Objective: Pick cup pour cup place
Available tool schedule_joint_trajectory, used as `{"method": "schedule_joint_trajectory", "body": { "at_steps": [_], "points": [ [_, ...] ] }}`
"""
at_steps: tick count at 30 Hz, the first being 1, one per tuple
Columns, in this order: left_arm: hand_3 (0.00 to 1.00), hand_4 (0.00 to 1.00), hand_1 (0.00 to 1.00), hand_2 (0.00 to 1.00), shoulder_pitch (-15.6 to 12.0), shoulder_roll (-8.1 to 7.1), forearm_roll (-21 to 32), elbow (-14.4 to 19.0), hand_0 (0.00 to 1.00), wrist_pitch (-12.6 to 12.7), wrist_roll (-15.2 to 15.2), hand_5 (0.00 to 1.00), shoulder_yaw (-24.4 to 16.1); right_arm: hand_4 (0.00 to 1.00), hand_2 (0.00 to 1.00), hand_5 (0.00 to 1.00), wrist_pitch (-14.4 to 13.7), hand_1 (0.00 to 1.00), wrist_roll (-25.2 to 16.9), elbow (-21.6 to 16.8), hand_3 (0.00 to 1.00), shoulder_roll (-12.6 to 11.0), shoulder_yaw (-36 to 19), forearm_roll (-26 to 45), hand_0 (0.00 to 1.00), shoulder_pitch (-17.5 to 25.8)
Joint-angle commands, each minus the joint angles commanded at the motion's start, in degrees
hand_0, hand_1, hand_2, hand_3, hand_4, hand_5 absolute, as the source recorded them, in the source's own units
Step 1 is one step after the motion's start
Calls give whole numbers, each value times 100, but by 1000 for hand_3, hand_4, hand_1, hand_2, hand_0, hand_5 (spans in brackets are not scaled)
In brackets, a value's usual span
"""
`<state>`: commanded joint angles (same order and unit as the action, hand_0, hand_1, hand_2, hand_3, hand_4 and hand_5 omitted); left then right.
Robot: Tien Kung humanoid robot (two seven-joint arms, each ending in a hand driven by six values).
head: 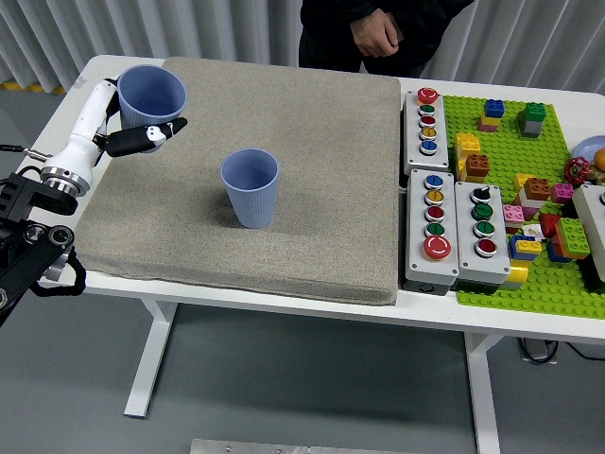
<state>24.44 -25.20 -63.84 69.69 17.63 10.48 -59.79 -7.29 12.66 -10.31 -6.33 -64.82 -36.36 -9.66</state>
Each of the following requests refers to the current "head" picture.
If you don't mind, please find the white table leg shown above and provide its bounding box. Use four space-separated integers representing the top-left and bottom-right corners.
462 330 502 454
123 298 180 420

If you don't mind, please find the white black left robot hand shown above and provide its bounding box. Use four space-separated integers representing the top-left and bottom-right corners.
44 78 189 180

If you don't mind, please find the red toy block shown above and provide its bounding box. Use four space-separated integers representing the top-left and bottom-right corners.
538 213 564 238

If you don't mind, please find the person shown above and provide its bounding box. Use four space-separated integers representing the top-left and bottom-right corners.
298 0 476 79

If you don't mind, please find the black floor cable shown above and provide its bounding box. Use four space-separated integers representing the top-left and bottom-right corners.
564 340 605 363

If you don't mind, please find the large green toy block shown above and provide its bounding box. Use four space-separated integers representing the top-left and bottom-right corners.
555 217 592 260

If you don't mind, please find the person's hand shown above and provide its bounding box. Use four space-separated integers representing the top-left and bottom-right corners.
353 9 404 59

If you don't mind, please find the translucent yellow toy block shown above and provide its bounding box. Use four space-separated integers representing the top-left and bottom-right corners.
499 264 529 291

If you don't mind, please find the grey-brown fabric mat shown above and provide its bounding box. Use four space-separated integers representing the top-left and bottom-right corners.
74 56 402 306

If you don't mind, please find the grey five-button control box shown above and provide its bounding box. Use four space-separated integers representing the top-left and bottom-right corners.
401 87 451 177
400 168 461 297

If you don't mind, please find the red valve wheel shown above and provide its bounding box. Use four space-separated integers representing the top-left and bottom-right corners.
564 157 592 186

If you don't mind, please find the white and pink toy block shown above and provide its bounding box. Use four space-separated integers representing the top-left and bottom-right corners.
518 188 543 221

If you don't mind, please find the silver metal plate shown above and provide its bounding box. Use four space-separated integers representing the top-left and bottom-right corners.
189 438 370 454

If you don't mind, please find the white pleated curtain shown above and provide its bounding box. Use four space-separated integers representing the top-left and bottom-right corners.
0 0 605 96

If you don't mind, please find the green studded baseplate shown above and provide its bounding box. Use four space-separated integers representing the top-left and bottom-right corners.
441 94 605 322

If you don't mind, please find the blue ribbed plastic cup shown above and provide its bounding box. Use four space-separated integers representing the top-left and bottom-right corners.
116 64 188 153
220 148 280 230

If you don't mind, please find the white box with black base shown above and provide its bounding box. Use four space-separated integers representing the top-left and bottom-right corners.
571 183 605 292

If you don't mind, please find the brown toy block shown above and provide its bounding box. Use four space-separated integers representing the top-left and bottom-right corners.
523 177 553 201
465 154 491 183

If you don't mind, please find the light blue plate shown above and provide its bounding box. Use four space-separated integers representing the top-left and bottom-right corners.
573 135 605 162

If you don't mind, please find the grey selector switch control box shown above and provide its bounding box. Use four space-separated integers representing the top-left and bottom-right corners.
454 180 512 290

